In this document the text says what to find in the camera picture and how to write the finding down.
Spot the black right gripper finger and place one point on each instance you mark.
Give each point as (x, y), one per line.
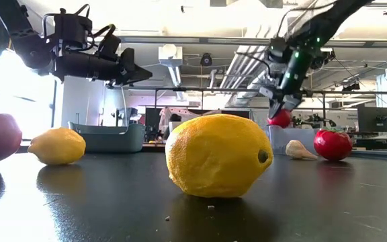
(274, 109)
(291, 102)

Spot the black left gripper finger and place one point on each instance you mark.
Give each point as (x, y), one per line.
(141, 74)
(131, 82)

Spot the beige garlic bulb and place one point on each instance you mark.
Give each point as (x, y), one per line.
(297, 151)

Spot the yellow lemon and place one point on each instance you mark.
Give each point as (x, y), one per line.
(213, 154)
(57, 146)

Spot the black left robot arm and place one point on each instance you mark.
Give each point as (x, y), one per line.
(29, 43)

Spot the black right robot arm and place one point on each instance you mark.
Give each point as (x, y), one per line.
(331, 17)

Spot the clear plastic basket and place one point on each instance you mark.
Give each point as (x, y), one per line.
(277, 141)

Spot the black partition panel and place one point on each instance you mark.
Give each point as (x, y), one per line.
(240, 114)

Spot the white ceiling unit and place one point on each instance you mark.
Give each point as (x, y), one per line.
(170, 53)

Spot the black ceiling equipment cluster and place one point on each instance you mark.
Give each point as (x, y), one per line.
(324, 57)

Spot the white hanging cloth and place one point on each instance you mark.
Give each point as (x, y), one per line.
(165, 117)

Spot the person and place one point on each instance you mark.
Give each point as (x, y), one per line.
(175, 118)

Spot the grey-green plastic basket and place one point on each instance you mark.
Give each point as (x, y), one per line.
(113, 141)

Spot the white plastic basket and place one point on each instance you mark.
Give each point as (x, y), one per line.
(176, 126)

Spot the black computer monitor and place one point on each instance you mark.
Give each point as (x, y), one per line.
(377, 119)

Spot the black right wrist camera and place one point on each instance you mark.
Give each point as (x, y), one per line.
(277, 50)

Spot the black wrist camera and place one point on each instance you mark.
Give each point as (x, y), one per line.
(277, 50)
(110, 47)

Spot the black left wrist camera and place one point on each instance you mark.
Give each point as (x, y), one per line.
(110, 47)

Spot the silver ceiling duct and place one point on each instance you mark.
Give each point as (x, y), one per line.
(244, 67)

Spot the black metal rack frame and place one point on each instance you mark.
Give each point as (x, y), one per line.
(213, 89)

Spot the grey overhead frame bar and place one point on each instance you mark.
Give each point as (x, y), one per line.
(197, 41)

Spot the black ceiling camera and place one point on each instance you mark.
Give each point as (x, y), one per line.
(206, 60)

